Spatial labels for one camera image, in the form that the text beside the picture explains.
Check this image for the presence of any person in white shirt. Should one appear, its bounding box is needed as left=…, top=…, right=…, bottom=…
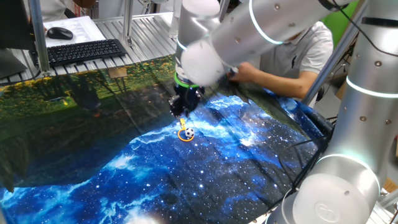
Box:
left=257, top=21, right=335, bottom=80

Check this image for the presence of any aluminium frame post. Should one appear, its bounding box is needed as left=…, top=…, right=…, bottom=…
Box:
left=27, top=0, right=52, bottom=78
left=300, top=18, right=363, bottom=106
left=119, top=0, right=135, bottom=47

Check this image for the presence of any thin black cable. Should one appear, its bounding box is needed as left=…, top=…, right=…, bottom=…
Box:
left=275, top=135, right=332, bottom=203

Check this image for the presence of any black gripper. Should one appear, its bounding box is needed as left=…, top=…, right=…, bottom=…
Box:
left=169, top=84, right=206, bottom=119

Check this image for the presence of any person's left hand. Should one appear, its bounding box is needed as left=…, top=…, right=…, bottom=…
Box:
left=228, top=61, right=261, bottom=83

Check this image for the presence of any person's left forearm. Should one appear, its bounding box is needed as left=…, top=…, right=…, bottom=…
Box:
left=257, top=70, right=318, bottom=100

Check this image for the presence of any yellow bubble ring wand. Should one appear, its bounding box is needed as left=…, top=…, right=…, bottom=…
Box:
left=177, top=118, right=196, bottom=143

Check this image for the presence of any black computer mouse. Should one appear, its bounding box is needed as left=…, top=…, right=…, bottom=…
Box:
left=46, top=26, right=75, bottom=41

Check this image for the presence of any white paper sheet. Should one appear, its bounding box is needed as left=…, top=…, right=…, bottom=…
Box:
left=42, top=16, right=107, bottom=49

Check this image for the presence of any black computer monitor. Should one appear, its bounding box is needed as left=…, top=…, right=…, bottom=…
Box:
left=0, top=0, right=36, bottom=80

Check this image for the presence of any galaxy landscape print cloth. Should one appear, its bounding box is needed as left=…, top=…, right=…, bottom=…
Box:
left=0, top=55, right=335, bottom=224

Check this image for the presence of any green wrist adapter ring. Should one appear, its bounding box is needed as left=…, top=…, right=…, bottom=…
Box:
left=173, top=72, right=200, bottom=90

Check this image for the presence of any black keyboard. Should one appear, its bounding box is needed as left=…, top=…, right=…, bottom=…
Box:
left=29, top=38, right=128, bottom=68

